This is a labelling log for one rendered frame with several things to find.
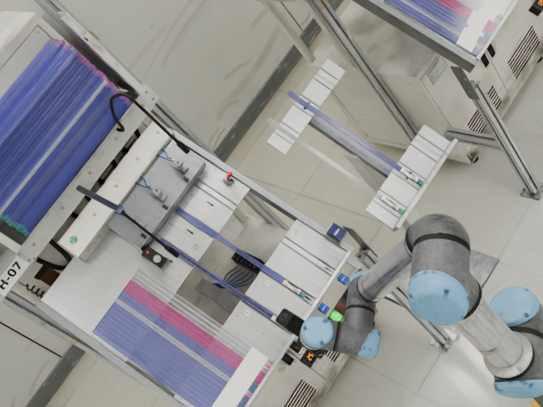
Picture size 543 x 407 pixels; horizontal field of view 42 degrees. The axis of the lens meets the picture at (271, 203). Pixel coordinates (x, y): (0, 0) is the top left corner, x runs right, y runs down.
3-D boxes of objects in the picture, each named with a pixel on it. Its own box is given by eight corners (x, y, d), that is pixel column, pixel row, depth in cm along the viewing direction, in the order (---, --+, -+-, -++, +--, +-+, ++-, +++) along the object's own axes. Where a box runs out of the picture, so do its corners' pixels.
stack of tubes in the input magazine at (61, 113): (133, 101, 211) (68, 39, 194) (26, 237, 200) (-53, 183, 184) (115, 96, 221) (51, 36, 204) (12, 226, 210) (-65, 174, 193)
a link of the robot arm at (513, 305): (552, 303, 178) (534, 276, 169) (553, 352, 170) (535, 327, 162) (505, 308, 184) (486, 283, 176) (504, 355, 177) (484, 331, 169)
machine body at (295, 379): (386, 317, 286) (305, 238, 248) (291, 467, 271) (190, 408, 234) (287, 270, 336) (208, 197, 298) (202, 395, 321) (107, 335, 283)
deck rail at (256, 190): (352, 251, 224) (354, 248, 218) (349, 257, 223) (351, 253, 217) (173, 134, 235) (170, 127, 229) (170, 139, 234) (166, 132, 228)
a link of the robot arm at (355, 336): (384, 312, 174) (341, 303, 174) (379, 354, 168) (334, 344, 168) (378, 325, 180) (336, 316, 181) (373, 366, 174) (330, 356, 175)
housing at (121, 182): (179, 146, 235) (174, 131, 221) (89, 266, 224) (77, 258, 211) (160, 134, 236) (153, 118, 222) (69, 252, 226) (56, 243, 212)
